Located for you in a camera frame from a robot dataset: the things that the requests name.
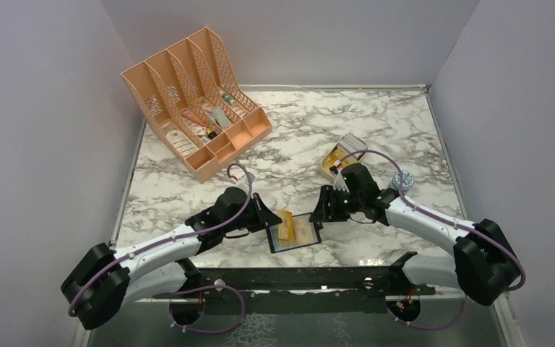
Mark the orange pen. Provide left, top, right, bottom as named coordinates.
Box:
left=181, top=111, right=207, bottom=127

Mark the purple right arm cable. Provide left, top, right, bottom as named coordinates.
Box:
left=332, top=149, right=528, bottom=331

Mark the orange plastic desk organizer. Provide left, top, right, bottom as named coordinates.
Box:
left=121, top=27, right=272, bottom=183

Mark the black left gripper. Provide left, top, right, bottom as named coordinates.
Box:
left=223, top=192, right=283, bottom=234

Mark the blue patterned round tin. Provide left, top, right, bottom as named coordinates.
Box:
left=388, top=171, right=416, bottom=192

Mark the green white tube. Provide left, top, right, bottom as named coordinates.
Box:
left=219, top=90, right=236, bottom=106

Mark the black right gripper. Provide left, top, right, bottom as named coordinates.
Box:
left=309, top=184, right=363, bottom=222

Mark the beige oval card tray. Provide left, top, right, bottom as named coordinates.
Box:
left=319, top=137, right=364, bottom=183

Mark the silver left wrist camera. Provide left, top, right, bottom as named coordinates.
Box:
left=234, top=174, right=255, bottom=191

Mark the white credit card stack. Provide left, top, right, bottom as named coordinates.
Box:
left=337, top=134, right=368, bottom=153

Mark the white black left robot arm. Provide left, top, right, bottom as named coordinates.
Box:
left=61, top=187, right=282, bottom=330

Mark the black leather card holder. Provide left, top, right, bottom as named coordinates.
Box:
left=266, top=210, right=323, bottom=253

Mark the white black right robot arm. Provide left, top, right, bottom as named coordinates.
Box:
left=309, top=163, right=522, bottom=306

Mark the gold credit card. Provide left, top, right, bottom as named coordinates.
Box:
left=293, top=216, right=318, bottom=246
left=277, top=210, right=295, bottom=242

